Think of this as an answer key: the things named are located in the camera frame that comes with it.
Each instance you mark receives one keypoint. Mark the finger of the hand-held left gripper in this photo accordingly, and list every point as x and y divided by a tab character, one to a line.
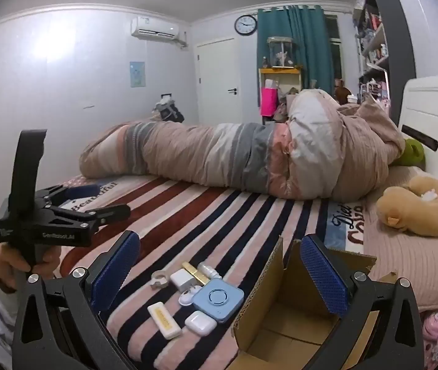
103	215
82	192

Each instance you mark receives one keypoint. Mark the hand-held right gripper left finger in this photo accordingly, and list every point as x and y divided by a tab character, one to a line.
115	273

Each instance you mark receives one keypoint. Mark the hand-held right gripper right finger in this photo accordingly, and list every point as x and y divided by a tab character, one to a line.
325	277

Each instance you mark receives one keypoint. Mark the cardboard box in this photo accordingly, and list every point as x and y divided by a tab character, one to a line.
280	316

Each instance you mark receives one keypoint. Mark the white charger adapter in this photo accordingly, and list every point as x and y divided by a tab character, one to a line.
180	279

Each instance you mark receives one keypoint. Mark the white case with yellow label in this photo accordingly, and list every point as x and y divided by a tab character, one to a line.
164	320

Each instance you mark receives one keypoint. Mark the white small earbud holder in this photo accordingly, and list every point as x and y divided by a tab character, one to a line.
186	298

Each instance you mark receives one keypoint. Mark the gold bar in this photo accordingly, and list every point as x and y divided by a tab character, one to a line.
196	273

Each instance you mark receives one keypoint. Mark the white small tube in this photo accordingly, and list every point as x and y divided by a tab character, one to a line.
209	269

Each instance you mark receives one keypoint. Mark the white earbuds case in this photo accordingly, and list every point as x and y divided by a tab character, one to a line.
199	322

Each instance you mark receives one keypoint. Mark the blue square speaker device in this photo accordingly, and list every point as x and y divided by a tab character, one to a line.
219	300

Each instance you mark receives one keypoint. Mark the person's left hand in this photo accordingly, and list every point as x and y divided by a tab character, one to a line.
7	264

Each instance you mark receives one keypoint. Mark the pink knitted bed pad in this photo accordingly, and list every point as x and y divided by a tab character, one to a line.
396	262

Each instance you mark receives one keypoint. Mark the tan plush toy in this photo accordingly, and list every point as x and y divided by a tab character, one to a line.
415	208

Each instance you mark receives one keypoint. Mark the striped pink grey quilt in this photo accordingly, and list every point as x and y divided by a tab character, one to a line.
203	154

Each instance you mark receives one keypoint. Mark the striped printed bed sheet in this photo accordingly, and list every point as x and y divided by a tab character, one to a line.
223	219

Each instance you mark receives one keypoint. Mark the black trolley bag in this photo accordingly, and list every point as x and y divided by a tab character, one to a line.
169	110

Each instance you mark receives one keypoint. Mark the green plush pillow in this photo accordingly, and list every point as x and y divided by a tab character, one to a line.
411	154

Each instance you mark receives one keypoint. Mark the white door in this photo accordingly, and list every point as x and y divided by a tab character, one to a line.
215	84

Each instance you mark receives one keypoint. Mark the white air conditioner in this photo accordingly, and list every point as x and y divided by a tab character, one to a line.
153	29

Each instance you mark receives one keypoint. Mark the pink gift bag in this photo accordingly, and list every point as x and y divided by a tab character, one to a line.
269	102

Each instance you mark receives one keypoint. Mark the brown plush bear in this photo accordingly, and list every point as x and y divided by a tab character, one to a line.
341	91

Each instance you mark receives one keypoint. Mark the white bed headboard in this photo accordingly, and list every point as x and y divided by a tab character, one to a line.
435	111

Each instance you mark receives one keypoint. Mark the yellow shelf unit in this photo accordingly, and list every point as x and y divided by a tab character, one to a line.
280	71

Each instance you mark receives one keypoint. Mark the window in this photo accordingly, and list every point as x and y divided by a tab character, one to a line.
334	54

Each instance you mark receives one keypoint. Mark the glass tank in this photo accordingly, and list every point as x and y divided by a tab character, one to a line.
280	52

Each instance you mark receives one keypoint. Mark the teal curtain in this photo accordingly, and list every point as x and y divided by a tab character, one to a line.
304	46

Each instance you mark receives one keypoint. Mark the dark bookshelf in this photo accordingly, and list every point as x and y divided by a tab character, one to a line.
396	46

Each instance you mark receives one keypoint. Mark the light blue wall poster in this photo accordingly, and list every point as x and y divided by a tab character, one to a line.
137	74

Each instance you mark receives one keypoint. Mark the black round wall clock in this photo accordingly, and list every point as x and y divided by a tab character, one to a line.
246	25

